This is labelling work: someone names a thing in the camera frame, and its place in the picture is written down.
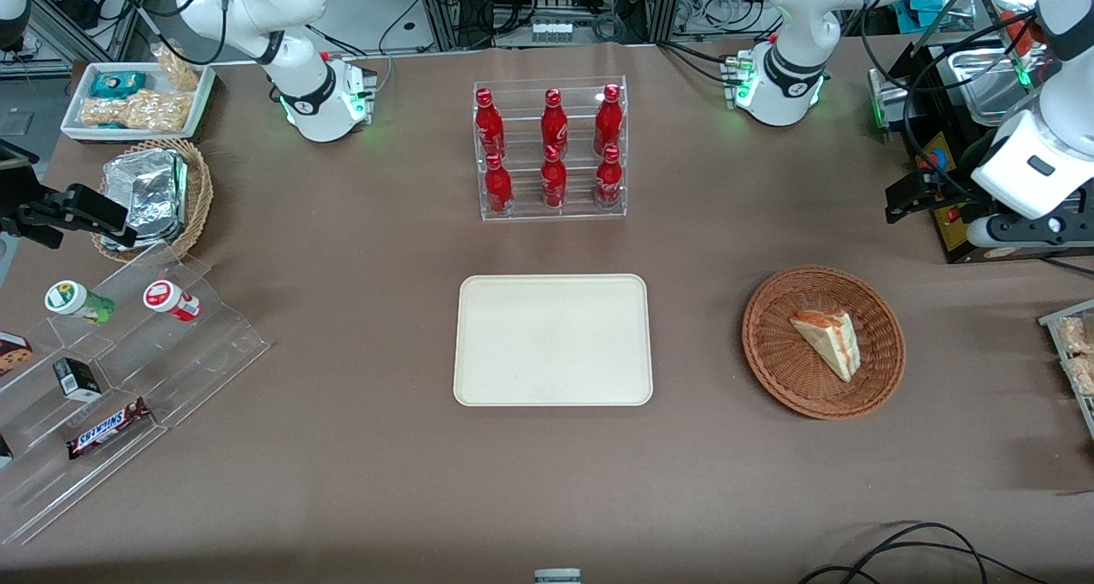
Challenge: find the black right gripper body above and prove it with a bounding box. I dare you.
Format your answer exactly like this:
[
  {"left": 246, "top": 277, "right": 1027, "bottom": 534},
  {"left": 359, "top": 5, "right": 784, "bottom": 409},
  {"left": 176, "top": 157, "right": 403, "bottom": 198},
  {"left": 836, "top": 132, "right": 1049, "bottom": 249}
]
[{"left": 0, "top": 139, "right": 68, "bottom": 251}]

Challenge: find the triangular sandwich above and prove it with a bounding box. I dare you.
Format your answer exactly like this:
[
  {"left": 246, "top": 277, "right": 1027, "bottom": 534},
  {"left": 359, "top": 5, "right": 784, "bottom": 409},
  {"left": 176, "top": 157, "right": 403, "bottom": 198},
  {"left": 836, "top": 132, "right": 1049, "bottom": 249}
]
[{"left": 789, "top": 309, "right": 862, "bottom": 384}]

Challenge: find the tan deep wicker basket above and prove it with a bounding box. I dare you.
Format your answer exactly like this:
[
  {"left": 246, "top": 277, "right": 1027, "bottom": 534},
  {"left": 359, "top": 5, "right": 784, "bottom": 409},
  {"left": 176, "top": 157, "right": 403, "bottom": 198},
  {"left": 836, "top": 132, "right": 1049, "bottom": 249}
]
[{"left": 91, "top": 138, "right": 215, "bottom": 263}]

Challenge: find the white rectangular snack tray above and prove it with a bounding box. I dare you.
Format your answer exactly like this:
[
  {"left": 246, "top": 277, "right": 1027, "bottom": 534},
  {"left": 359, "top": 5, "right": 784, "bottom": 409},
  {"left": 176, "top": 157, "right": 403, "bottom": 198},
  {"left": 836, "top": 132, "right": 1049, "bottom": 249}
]
[{"left": 60, "top": 61, "right": 217, "bottom": 145}]

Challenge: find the clear tray with snacks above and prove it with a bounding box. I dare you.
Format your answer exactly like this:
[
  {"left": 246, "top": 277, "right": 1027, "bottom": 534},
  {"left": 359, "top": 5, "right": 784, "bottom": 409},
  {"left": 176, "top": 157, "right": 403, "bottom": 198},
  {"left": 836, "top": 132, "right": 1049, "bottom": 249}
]
[{"left": 1038, "top": 299, "right": 1094, "bottom": 441}]

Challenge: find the brown round wicker basket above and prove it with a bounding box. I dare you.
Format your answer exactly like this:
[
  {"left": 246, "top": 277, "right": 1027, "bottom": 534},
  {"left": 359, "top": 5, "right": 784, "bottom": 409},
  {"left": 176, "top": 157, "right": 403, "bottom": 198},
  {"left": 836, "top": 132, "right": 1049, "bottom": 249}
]
[{"left": 741, "top": 264, "right": 907, "bottom": 421}]

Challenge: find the beige plastic tray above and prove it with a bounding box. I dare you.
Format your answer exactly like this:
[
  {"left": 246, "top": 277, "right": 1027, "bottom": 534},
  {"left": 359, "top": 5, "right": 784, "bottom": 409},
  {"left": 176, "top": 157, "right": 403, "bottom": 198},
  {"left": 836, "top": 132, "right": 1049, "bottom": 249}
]
[{"left": 453, "top": 274, "right": 655, "bottom": 408}]

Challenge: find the silver foil wrapped package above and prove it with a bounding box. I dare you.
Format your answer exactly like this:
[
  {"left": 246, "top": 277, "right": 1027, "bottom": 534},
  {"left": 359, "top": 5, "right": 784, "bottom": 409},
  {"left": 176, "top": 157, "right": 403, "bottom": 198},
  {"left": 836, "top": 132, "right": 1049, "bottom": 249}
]
[{"left": 101, "top": 149, "right": 189, "bottom": 248}]

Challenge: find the green lidded cup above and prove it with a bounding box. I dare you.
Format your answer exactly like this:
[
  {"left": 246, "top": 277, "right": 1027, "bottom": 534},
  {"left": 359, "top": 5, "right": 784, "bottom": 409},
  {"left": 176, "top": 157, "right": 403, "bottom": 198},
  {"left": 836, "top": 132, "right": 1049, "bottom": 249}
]
[{"left": 44, "top": 280, "right": 116, "bottom": 326}]

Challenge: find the steel cylinder with green light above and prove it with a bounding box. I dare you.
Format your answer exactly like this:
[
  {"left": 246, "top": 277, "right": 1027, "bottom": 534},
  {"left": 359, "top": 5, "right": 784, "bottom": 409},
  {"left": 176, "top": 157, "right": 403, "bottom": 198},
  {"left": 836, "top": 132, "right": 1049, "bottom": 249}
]
[{"left": 867, "top": 68, "right": 912, "bottom": 142}]

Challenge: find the black food warmer appliance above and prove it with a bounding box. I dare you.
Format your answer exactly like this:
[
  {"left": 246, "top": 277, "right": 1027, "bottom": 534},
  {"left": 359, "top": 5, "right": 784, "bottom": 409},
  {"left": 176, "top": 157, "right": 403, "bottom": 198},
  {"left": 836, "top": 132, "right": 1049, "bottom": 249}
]
[{"left": 885, "top": 0, "right": 1094, "bottom": 265}]

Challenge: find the large clear nut bag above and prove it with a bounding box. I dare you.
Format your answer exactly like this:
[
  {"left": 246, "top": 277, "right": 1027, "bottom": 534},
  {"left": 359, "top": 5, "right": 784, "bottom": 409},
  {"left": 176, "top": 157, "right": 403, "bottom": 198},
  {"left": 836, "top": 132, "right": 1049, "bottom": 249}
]
[{"left": 79, "top": 89, "right": 191, "bottom": 133}]

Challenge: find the red lidded cup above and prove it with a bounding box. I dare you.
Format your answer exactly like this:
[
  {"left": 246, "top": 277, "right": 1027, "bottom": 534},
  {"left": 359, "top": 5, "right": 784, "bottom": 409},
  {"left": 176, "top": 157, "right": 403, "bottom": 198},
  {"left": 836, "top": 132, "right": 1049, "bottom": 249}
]
[{"left": 142, "top": 279, "right": 203, "bottom": 322}]

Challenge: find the teal snack packet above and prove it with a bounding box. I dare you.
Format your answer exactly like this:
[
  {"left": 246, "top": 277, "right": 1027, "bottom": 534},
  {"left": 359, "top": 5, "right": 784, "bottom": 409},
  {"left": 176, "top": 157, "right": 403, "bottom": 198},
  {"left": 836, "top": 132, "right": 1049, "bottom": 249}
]
[{"left": 89, "top": 70, "right": 149, "bottom": 100}]

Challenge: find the brown cookie box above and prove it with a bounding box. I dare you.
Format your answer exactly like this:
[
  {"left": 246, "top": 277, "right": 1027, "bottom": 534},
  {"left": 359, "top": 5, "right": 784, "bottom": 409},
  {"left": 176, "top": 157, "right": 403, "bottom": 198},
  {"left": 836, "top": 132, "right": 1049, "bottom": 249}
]
[{"left": 0, "top": 331, "right": 34, "bottom": 379}]

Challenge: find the small clear nut bag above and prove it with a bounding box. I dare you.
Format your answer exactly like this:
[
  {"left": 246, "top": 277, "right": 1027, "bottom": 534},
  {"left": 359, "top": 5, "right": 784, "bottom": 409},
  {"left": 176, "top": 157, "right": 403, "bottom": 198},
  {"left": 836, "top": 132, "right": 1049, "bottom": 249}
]
[{"left": 150, "top": 43, "right": 203, "bottom": 92}]

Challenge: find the small black carton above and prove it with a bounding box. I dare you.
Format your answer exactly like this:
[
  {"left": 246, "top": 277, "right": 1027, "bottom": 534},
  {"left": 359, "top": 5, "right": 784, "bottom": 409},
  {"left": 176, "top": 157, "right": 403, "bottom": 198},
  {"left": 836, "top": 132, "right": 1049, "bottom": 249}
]
[{"left": 52, "top": 357, "right": 103, "bottom": 402}]

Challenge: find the clear acrylic stepped display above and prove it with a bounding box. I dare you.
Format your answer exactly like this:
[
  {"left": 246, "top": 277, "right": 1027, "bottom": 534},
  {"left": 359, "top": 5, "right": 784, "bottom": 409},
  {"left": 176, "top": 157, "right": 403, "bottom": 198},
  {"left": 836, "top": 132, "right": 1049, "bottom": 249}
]
[{"left": 0, "top": 244, "right": 272, "bottom": 547}]

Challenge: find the brown snickers bar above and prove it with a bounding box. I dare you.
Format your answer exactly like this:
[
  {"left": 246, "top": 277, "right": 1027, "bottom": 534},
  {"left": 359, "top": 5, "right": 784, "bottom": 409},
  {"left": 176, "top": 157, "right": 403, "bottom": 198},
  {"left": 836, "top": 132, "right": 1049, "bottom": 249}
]
[{"left": 67, "top": 397, "right": 152, "bottom": 461}]

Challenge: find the red cola bottle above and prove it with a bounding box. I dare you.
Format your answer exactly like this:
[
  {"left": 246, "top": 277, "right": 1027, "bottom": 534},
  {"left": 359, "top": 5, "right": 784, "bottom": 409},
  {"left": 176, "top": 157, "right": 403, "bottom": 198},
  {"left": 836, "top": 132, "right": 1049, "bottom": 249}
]
[
  {"left": 475, "top": 88, "right": 507, "bottom": 161},
  {"left": 484, "top": 152, "right": 515, "bottom": 216},
  {"left": 595, "top": 144, "right": 624, "bottom": 209},
  {"left": 594, "top": 84, "right": 624, "bottom": 156},
  {"left": 540, "top": 145, "right": 568, "bottom": 209},
  {"left": 540, "top": 88, "right": 570, "bottom": 153}
]

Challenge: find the clear acrylic bottle rack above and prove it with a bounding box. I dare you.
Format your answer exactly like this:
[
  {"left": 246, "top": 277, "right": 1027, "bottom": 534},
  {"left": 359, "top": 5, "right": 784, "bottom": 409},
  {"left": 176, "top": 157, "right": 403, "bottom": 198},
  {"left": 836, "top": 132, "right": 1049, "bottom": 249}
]
[{"left": 472, "top": 75, "right": 630, "bottom": 222}]

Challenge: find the black floor cable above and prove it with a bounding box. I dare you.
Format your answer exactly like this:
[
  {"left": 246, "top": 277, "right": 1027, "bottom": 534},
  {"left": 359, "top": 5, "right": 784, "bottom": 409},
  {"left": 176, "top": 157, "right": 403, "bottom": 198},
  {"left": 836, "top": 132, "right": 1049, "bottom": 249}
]
[{"left": 798, "top": 522, "right": 1054, "bottom": 584}]

